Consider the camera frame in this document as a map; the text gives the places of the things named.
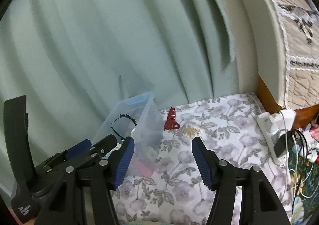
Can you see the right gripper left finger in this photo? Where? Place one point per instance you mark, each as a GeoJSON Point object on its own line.
{"type": "Point", "coordinates": [65, 203]}

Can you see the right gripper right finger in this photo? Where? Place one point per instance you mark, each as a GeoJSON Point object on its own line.
{"type": "Point", "coordinates": [260, 203]}

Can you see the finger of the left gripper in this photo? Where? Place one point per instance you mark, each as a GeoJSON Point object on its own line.
{"type": "Point", "coordinates": [99, 150]}
{"type": "Point", "coordinates": [78, 149]}

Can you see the clear plastic storage bin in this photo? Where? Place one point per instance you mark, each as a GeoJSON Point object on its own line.
{"type": "Point", "coordinates": [139, 118]}

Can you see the black power adapter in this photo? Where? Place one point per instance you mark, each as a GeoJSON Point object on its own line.
{"type": "Point", "coordinates": [284, 141]}

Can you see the white power strip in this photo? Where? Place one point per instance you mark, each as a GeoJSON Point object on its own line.
{"type": "Point", "coordinates": [269, 128]}

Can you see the floral white blanket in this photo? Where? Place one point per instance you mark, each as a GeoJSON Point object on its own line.
{"type": "Point", "coordinates": [175, 193]}

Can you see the red hair claw clip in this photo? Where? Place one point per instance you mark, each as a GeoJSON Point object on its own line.
{"type": "Point", "coordinates": [171, 123]}

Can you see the cotton swab bundle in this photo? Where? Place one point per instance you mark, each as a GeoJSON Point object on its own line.
{"type": "Point", "coordinates": [192, 131]}

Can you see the green curtain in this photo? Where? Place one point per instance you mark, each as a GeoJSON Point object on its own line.
{"type": "Point", "coordinates": [75, 59]}

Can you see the white bed headboard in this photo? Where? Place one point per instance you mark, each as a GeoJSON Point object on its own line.
{"type": "Point", "coordinates": [256, 44]}

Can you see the beige quilted bedspread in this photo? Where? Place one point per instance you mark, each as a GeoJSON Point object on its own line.
{"type": "Point", "coordinates": [298, 21]}

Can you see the orange wooden bed frame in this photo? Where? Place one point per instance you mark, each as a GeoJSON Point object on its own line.
{"type": "Point", "coordinates": [303, 116]}

